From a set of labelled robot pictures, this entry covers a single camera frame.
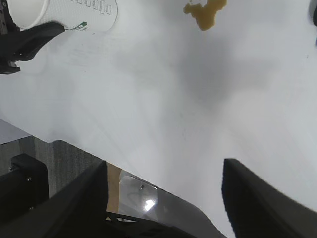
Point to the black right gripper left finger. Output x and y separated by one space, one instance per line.
69 213

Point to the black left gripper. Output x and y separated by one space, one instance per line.
7 54

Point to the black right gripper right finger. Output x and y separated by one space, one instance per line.
267 210

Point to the white Coffee Star paper cup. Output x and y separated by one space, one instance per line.
74 15

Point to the brown wooden strip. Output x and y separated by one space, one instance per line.
114 188

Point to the black base block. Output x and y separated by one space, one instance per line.
29 173

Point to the shiny metal plate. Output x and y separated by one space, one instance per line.
173 210

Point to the brown coffee spill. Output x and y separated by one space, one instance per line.
205 17

